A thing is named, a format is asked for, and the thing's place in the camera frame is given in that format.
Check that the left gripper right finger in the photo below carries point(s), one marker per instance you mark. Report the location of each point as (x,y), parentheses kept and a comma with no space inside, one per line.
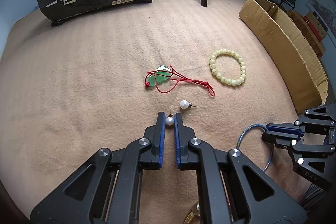
(185,154)

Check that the cardboard box tray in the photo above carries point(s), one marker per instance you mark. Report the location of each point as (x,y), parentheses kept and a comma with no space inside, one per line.
(292,54)

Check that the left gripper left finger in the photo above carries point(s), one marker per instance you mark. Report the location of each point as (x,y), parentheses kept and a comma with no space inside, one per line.
(152,157)

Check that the white pearl earring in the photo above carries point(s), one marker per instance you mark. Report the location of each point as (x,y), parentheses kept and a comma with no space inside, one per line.
(184,104)
(169,121)

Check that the landscape wall painting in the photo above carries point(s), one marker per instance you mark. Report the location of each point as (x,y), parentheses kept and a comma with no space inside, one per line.
(326,11)

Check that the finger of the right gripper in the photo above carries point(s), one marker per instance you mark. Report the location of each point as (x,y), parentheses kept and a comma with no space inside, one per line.
(280,140)
(287,128)

